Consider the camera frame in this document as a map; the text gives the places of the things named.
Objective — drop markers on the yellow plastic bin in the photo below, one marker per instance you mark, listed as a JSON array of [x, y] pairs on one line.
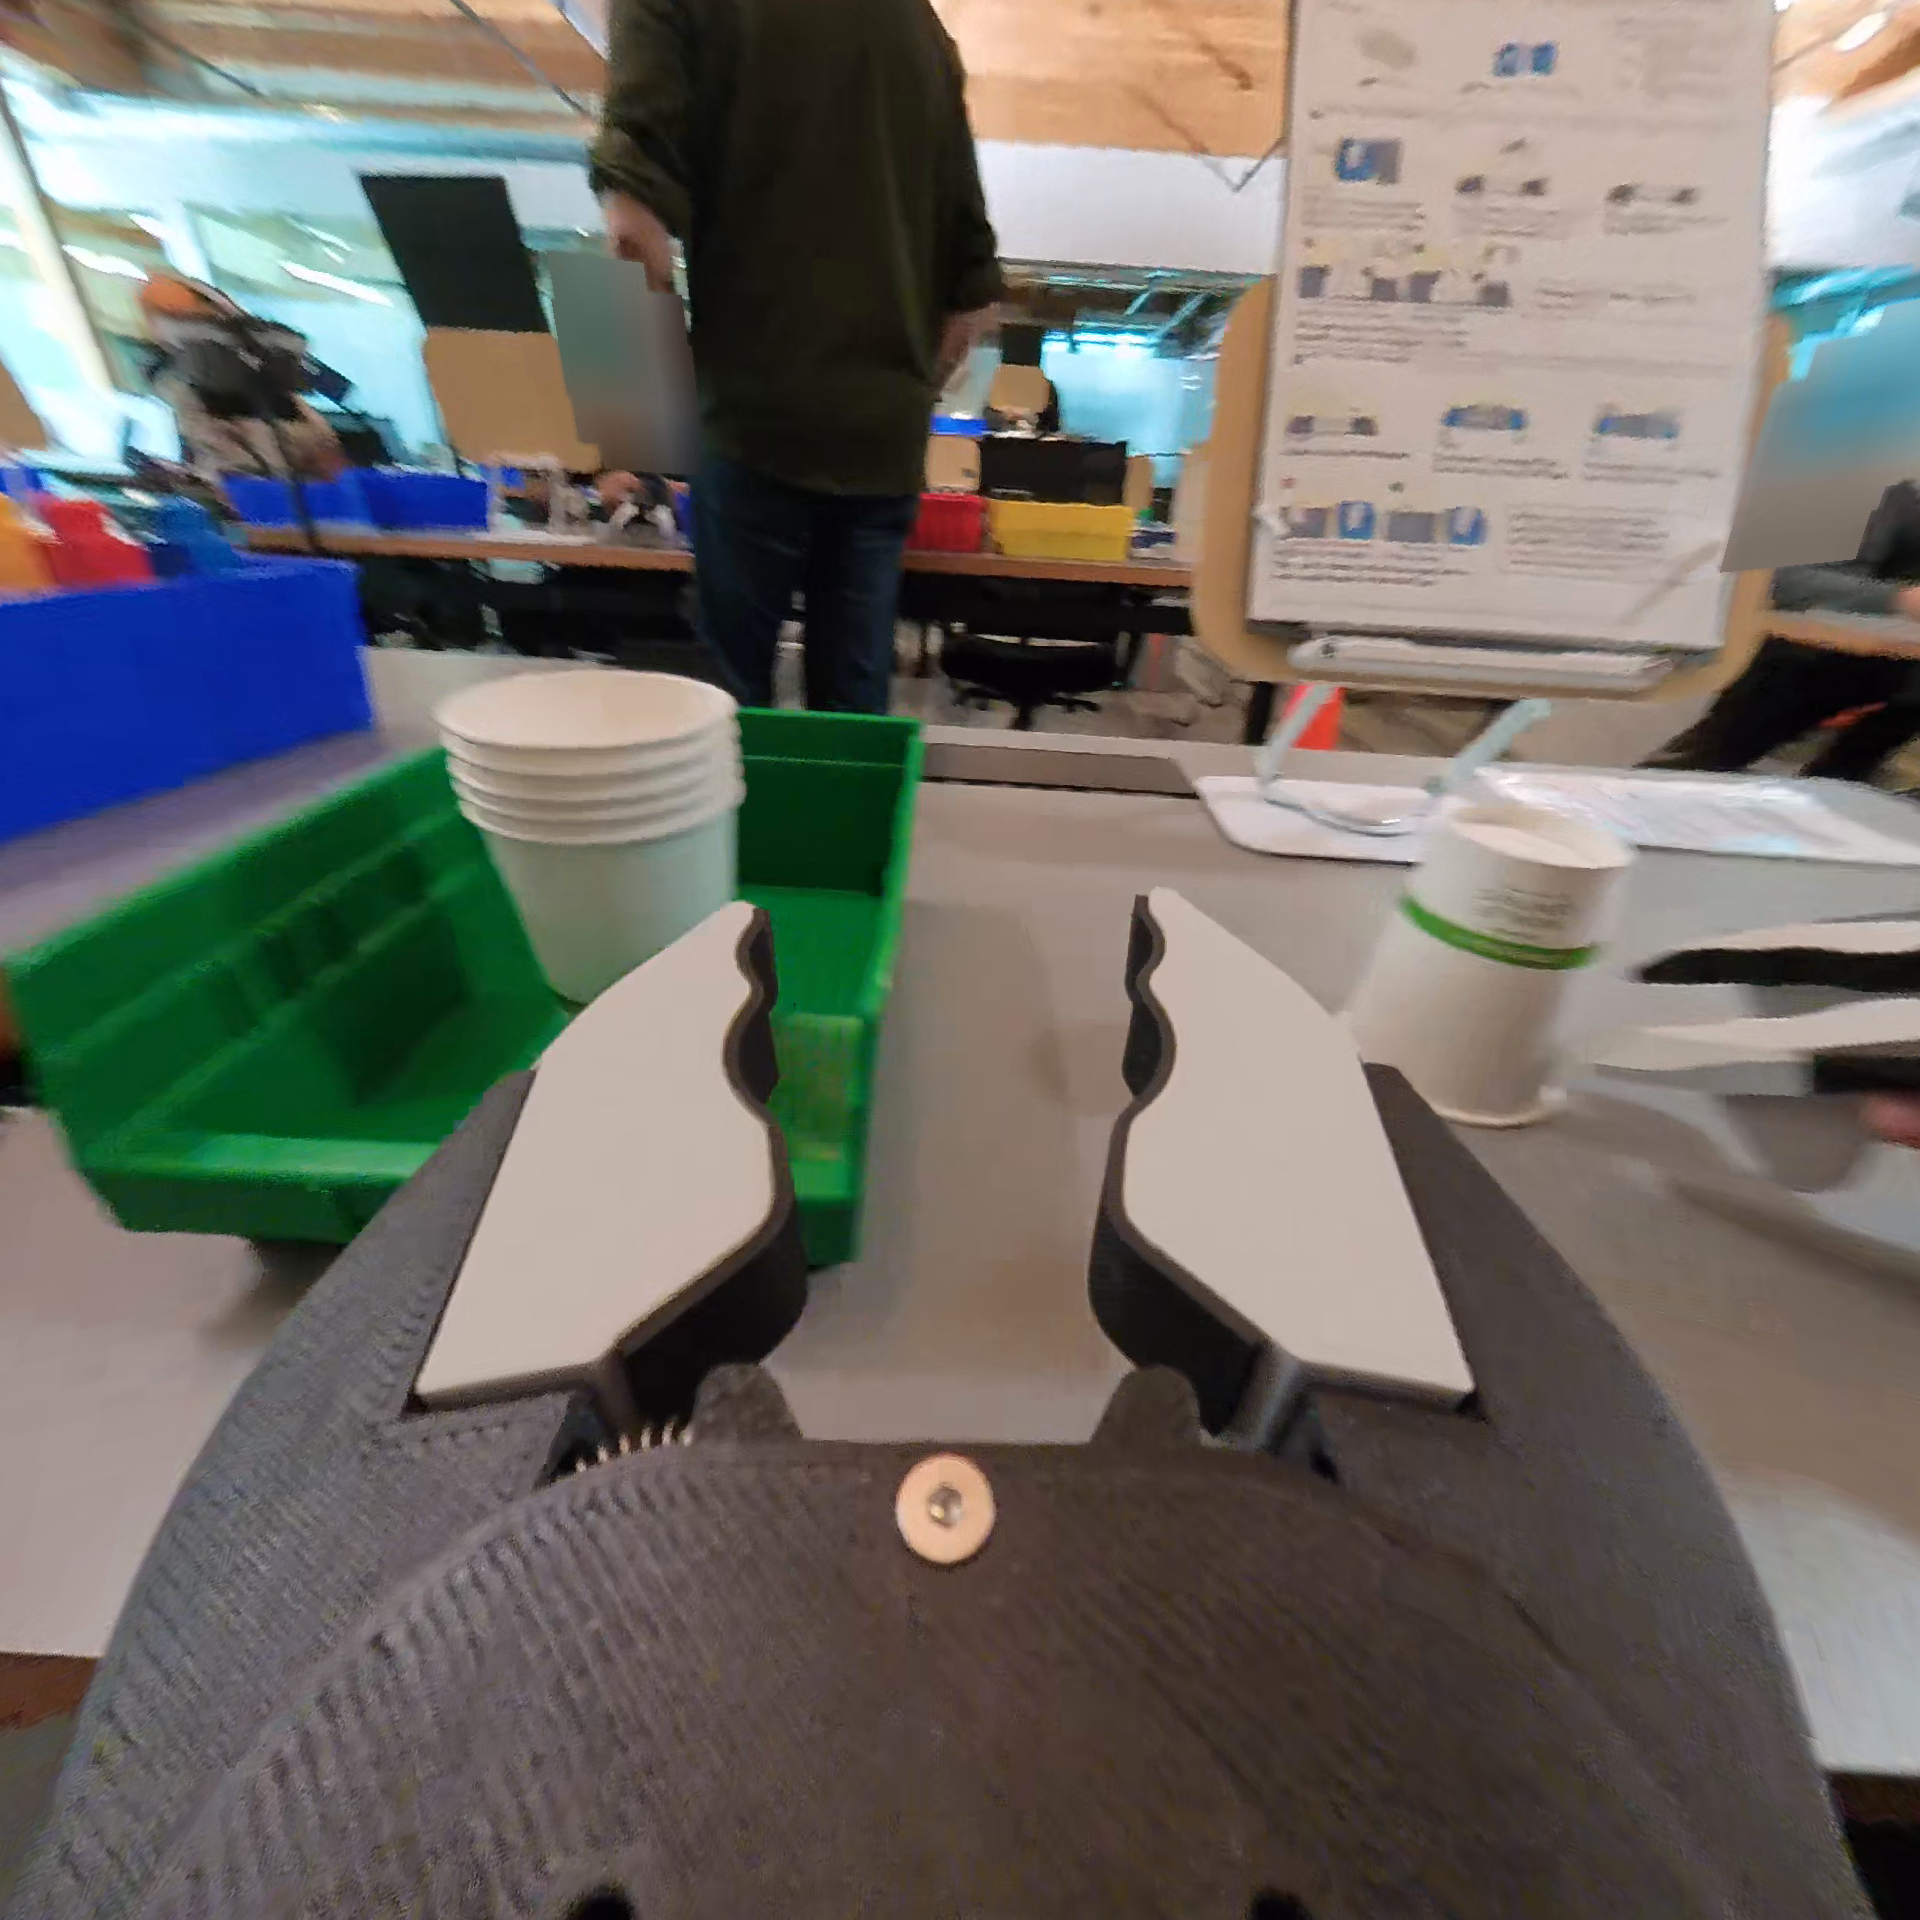
[[1059, 531]]

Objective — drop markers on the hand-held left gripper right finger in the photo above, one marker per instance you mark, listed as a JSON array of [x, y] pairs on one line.
[[1290, 1200]]

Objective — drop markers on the red plastic bin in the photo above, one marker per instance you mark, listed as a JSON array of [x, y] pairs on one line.
[[89, 546], [950, 521]]

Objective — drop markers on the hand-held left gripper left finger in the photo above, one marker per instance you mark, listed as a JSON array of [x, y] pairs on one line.
[[616, 1200]]

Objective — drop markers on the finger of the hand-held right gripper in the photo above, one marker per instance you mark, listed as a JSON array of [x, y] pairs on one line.
[[1800, 945], [1740, 1038]]

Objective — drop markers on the wooden top desk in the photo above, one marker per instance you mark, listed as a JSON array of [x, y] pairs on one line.
[[1844, 630], [1050, 569]]

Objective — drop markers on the blue plastic bin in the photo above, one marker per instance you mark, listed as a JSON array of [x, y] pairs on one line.
[[428, 499], [294, 499], [164, 691]]

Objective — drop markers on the laminated paper sheet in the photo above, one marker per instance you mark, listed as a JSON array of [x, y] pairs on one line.
[[1695, 819]]

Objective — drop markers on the person's right hand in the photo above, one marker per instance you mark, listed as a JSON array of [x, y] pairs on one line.
[[1897, 1123]]

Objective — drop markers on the green plastic bin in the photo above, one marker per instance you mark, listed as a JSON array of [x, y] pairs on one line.
[[300, 1050]]

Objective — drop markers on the black office chair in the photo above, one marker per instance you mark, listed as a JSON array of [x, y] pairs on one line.
[[1027, 667]]

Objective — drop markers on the printed instruction sheet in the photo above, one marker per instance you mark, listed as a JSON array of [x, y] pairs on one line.
[[1516, 329]]

